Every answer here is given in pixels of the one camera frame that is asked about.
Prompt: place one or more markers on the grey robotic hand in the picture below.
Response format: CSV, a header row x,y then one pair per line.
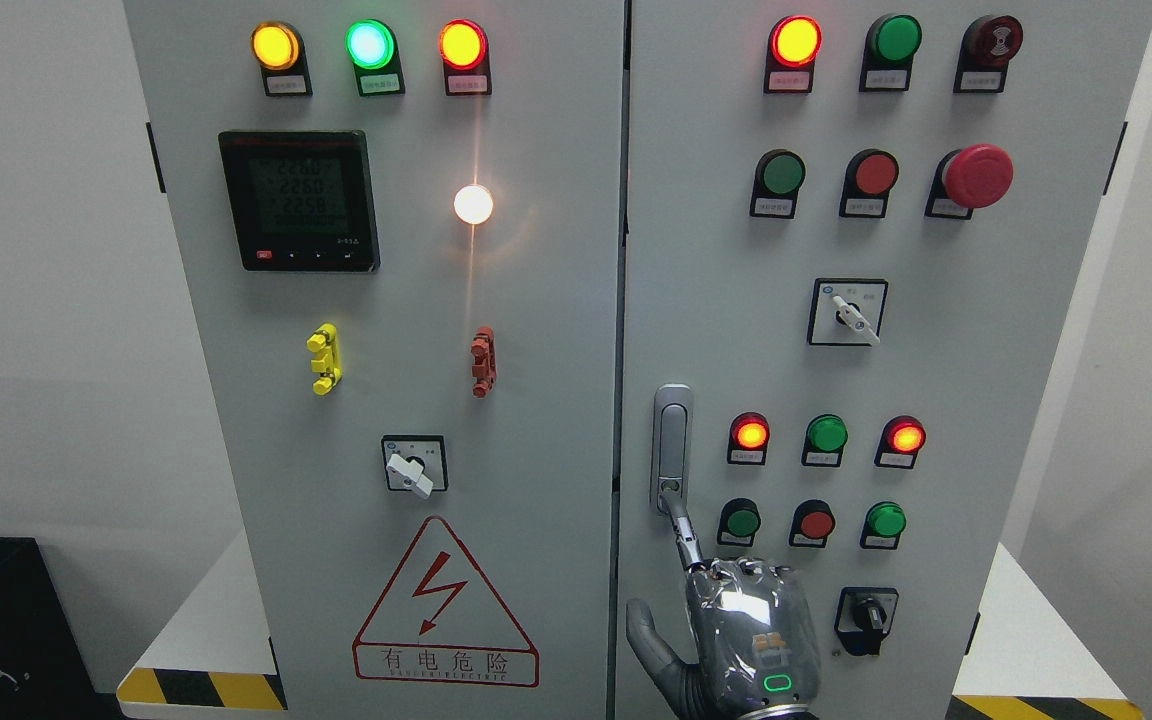
x,y
758,655

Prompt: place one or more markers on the silver door handle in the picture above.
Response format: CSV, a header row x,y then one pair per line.
x,y
670,444

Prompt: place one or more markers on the right cabinet door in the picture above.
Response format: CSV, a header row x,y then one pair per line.
x,y
720,301

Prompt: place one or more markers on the cabinet door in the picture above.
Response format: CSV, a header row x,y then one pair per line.
x,y
720,301
529,466

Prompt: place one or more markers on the left cabinet door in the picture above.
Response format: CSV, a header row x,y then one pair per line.
x,y
529,466

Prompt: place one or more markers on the green push button lower left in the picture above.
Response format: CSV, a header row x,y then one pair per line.
x,y
739,521

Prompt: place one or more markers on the green push button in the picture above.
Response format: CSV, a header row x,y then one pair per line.
x,y
739,521
883,526
778,177

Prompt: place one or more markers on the red push button lower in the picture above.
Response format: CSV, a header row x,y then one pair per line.
x,y
812,525

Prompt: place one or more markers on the red push button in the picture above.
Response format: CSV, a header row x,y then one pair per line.
x,y
812,525
868,181

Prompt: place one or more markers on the green push button lower right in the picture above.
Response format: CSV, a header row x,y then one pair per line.
x,y
883,526

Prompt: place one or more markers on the red lit indicator middle left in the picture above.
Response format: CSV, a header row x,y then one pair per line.
x,y
749,438

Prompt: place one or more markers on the red lit indicator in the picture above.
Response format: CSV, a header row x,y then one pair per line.
x,y
792,49
749,438
901,441

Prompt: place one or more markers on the green indicator middle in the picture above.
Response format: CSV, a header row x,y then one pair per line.
x,y
825,440

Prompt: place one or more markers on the red lit indicator middle right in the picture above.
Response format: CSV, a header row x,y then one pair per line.
x,y
901,441

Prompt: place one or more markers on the white platform with hazard stripes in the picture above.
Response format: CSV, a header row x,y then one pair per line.
x,y
213,660

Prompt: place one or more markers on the red lightning warning sticker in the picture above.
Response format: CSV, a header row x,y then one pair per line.
x,y
440,619

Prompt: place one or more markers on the green push button upper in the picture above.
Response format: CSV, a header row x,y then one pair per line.
x,y
778,177

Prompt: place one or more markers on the red push button upper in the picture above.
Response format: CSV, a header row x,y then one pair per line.
x,y
868,181

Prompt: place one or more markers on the red emergency stop button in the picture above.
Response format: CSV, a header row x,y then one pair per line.
x,y
969,179

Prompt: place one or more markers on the white glowing indicator light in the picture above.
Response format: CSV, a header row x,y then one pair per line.
x,y
473,204

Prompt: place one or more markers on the red lit indicator top right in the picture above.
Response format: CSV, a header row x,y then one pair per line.
x,y
792,49

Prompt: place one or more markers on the green indicator top right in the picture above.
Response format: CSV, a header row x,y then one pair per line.
x,y
889,49

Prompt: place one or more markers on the black digital power meter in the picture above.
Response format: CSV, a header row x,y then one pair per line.
x,y
301,200

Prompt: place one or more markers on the dark red buzzer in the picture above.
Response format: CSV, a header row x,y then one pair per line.
x,y
988,46

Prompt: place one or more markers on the red indicator light top left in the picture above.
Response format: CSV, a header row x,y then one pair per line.
x,y
466,62

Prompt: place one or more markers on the green indicator light top left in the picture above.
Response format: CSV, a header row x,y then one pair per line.
x,y
373,50

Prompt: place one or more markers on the black box bottom left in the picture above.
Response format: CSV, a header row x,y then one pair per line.
x,y
42,675

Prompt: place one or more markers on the yellow indicator light top left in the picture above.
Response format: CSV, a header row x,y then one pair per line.
x,y
279,50

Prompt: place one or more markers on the black rotary knob switch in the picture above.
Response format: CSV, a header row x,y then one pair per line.
x,y
864,618

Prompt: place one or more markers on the upper right selector switch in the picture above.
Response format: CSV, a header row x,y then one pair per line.
x,y
847,312

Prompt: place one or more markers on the left white selector switch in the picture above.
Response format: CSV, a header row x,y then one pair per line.
x,y
415,464

